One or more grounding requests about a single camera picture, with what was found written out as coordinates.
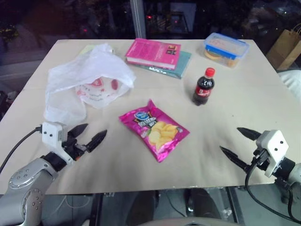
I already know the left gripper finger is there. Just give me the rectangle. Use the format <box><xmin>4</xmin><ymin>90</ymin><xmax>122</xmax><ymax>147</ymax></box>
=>
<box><xmin>67</xmin><ymin>123</ymin><xmax>89</xmax><ymax>142</ymax></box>
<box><xmin>87</xmin><ymin>129</ymin><xmax>108</xmax><ymax>152</ymax></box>

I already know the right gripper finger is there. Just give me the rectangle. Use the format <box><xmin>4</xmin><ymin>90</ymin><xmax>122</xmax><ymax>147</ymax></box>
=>
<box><xmin>237</xmin><ymin>127</ymin><xmax>262</xmax><ymax>142</ymax></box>
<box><xmin>219</xmin><ymin>145</ymin><xmax>251</xmax><ymax>175</ymax></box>

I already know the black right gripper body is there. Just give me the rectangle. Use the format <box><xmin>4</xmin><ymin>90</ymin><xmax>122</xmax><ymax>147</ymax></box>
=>
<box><xmin>248</xmin><ymin>146</ymin><xmax>271</xmax><ymax>174</ymax></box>

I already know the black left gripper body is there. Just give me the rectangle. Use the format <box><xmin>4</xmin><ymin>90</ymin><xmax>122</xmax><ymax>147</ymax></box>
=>
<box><xmin>62</xmin><ymin>136</ymin><xmax>92</xmax><ymax>162</ymax></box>

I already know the white red-printed plastic bag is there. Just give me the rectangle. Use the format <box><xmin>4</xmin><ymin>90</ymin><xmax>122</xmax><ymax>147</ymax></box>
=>
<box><xmin>74</xmin><ymin>76</ymin><xmax>131</xmax><ymax>110</ymax></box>

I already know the plain translucent white plastic bag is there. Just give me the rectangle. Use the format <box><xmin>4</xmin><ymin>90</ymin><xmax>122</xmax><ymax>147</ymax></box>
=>
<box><xmin>43</xmin><ymin>43</ymin><xmax>137</xmax><ymax>125</ymax></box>

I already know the pink potato chips bag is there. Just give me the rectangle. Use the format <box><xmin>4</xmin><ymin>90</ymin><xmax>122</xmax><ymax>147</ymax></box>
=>
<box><xmin>118</xmin><ymin>98</ymin><xmax>190</xmax><ymax>163</ymax></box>

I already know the cola bottle with red cap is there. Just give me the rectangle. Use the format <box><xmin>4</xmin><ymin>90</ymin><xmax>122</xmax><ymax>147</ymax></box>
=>
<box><xmin>192</xmin><ymin>67</ymin><xmax>216</xmax><ymax>107</ymax></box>

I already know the white rounded object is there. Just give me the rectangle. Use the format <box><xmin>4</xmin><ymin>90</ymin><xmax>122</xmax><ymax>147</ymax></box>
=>
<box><xmin>277</xmin><ymin>69</ymin><xmax>301</xmax><ymax>97</ymax></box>

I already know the clear blue-rimmed food container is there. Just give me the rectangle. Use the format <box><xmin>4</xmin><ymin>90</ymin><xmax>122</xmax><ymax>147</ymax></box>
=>
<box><xmin>197</xmin><ymin>32</ymin><xmax>250</xmax><ymax>70</ymax></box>

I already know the brown paper bag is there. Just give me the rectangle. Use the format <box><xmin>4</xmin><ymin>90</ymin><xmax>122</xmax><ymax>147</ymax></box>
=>
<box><xmin>265</xmin><ymin>23</ymin><xmax>301</xmax><ymax>71</ymax></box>

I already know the teal book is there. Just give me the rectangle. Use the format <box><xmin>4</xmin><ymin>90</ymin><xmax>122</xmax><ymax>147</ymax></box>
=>
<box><xmin>135</xmin><ymin>50</ymin><xmax>192</xmax><ymax>80</ymax></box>

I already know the pink book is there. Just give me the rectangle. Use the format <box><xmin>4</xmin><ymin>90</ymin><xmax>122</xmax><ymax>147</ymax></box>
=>
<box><xmin>124</xmin><ymin>38</ymin><xmax>182</xmax><ymax>71</ymax></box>

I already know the grey metal pillar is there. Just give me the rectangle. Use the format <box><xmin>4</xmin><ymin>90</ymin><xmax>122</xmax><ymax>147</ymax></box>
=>
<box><xmin>130</xmin><ymin>0</ymin><xmax>148</xmax><ymax>40</ymax></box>

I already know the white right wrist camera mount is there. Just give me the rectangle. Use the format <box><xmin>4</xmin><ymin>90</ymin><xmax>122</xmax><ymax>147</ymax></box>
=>
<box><xmin>255</xmin><ymin>129</ymin><xmax>290</xmax><ymax>178</ymax></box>

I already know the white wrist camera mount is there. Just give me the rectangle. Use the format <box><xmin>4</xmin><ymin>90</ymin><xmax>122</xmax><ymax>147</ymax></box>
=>
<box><xmin>255</xmin><ymin>129</ymin><xmax>290</xmax><ymax>178</ymax></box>
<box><xmin>41</xmin><ymin>121</ymin><xmax>74</xmax><ymax>166</ymax></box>

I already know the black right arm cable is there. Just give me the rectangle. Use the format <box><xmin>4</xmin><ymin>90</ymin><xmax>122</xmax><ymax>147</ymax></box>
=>
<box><xmin>244</xmin><ymin>150</ymin><xmax>301</xmax><ymax>223</ymax></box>

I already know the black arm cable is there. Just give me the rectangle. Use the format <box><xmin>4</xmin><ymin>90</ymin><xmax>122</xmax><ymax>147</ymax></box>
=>
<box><xmin>0</xmin><ymin>126</ymin><xmax>43</xmax><ymax>171</ymax></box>
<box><xmin>244</xmin><ymin>150</ymin><xmax>301</xmax><ymax>223</ymax></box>

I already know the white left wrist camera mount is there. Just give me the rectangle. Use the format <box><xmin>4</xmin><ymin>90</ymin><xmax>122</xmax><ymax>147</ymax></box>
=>
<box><xmin>41</xmin><ymin>121</ymin><xmax>74</xmax><ymax>166</ymax></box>

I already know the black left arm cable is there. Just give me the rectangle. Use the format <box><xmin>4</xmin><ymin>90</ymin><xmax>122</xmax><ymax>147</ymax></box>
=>
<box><xmin>0</xmin><ymin>126</ymin><xmax>43</xmax><ymax>171</ymax></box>

